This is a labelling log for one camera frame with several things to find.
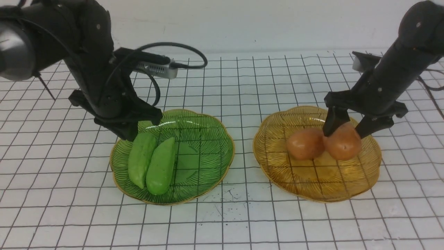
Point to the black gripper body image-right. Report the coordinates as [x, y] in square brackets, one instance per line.
[376, 92]

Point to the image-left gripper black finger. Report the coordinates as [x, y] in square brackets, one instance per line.
[127, 129]
[155, 118]

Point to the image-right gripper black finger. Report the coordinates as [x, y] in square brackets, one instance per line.
[368, 125]
[336, 117]

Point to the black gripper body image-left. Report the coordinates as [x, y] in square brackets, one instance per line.
[106, 90]

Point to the green cucumber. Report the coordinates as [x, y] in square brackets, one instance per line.
[139, 158]
[160, 170]

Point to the brown potato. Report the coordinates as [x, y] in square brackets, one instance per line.
[344, 144]
[306, 144]

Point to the brown potato front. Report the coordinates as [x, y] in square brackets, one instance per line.
[306, 144]

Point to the green glass plate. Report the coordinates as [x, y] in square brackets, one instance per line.
[205, 151]

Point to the amber glass plate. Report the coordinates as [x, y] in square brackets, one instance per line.
[322, 179]

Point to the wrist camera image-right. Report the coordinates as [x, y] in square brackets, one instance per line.
[364, 61]

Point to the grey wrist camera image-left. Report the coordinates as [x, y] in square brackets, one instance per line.
[157, 70]

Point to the black cable image-left camera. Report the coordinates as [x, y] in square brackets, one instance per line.
[183, 57]

